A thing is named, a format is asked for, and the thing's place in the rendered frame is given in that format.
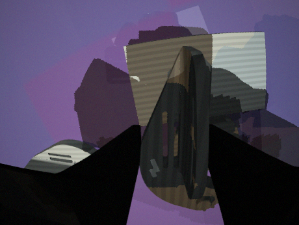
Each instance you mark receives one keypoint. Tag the grey metal housing plate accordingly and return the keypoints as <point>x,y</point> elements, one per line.
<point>223,122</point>

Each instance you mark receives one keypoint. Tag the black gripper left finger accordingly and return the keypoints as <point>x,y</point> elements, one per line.
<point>95,191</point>

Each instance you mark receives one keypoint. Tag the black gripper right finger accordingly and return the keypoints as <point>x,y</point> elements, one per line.
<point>252,187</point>

